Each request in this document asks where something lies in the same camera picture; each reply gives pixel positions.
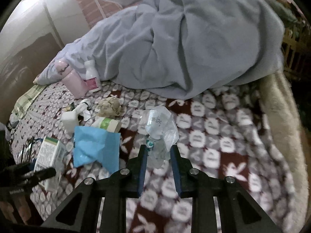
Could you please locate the operator left hand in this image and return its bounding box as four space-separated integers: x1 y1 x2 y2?
1 194 31 225

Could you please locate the pink thermos bottle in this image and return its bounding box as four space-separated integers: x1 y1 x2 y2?
55 61 88 99

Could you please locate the cream fleece blanket edge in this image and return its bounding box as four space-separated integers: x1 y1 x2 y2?
259 70 310 232

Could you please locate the white bottle pink label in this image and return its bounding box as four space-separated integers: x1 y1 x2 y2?
84 60 102 93

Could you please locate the green plaid pillow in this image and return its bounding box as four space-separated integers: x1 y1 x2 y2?
10 85 46 121

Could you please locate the small white medicine box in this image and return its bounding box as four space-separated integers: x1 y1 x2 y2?
34 136 66 192

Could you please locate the white plastic bag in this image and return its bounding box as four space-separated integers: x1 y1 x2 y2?
61 99 91 135

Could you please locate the crumpled beige tissue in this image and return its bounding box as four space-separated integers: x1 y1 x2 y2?
96 97 122 118

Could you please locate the patterned bunny blanket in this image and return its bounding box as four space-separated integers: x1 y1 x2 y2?
11 82 295 232

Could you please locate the green striped paper cup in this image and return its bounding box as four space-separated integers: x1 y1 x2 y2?
91 117 121 133

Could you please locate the grey blue duvet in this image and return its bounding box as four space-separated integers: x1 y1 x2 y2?
33 0 285 101

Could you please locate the wooden bedside shelf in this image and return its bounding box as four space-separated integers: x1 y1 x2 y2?
281 24 306 79

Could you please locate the clear plastic wrapper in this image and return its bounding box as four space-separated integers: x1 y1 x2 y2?
139 106 179 169

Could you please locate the blue plastic bag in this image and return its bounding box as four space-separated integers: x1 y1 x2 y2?
73 126 121 174

